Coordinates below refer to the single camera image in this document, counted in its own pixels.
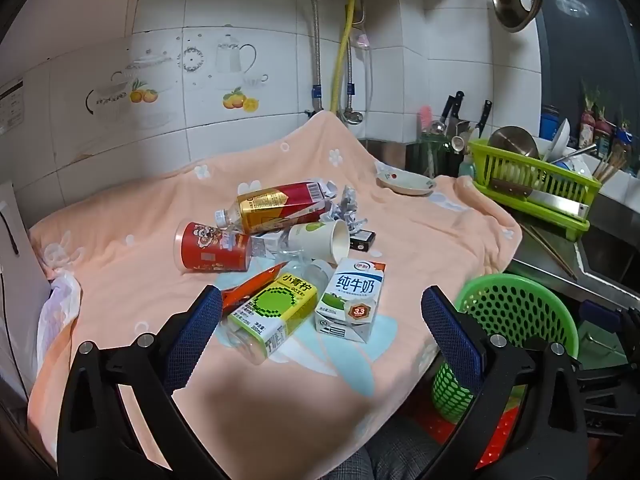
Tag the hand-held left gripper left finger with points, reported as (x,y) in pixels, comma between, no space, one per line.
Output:
(196,330)

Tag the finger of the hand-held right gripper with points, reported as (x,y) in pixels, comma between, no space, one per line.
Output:
(600,311)
(610,390)

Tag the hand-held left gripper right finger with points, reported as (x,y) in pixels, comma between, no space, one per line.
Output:
(450,332)

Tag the orange snack wrapper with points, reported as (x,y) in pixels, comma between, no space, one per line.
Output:
(250,285)

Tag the green plastic mesh basket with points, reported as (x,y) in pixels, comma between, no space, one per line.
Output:
(525,310)

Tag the red snack can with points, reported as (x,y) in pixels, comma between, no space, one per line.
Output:
(210,252)

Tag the yellow green label bottle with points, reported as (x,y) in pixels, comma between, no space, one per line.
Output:
(275,310)

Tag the white green milk carton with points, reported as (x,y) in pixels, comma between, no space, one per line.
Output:
(345,300)

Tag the black cigarette box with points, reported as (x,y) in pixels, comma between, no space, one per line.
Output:
(362,244)

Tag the clear plastic bottle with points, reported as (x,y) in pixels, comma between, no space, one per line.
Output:
(312,274)

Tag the gold red label bottle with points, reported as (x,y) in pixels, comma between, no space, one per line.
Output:
(270,207)

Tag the white paper cup green print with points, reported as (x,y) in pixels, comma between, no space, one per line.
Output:
(312,240)

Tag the silver foil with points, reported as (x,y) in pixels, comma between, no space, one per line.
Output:
(347,205)

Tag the stainless steel sink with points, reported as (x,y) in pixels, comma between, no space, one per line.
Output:
(610,260)

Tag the pair of wooden chopsticks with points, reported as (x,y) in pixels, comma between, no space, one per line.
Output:
(550,255)

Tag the red plastic stool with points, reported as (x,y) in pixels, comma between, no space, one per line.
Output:
(500,430)

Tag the peach flower print blanket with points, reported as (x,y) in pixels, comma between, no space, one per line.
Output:
(150,210)

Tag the person's plaid trouser leg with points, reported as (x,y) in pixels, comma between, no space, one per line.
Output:
(395,455)

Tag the white plastic bag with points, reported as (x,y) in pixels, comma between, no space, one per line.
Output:
(60,305)

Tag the bunch of wooden chopsticks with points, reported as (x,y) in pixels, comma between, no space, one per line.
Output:
(612,165)

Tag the white ceramic dish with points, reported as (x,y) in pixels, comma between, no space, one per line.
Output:
(407,182)

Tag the green plastic dish rack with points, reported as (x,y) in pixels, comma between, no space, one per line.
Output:
(505,165)

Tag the dark utensil holder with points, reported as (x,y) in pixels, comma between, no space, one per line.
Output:
(440,157)

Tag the white ceramic bowl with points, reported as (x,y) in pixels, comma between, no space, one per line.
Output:
(562,135)

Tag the stainless steel bowl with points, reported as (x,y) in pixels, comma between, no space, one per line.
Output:
(515,142)

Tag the stainless steel container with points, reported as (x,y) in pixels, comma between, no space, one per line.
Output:
(382,150)

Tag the blue plastic container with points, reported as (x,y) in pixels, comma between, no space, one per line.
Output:
(549,122)

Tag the pink brush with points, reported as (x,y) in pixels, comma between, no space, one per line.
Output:
(425,117)

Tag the metal water valve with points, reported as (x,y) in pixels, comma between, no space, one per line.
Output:
(352,117)

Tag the white wall label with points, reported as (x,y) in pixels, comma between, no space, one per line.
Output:
(10,105)

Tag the pink wall hook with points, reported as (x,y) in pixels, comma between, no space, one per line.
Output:
(361,39)

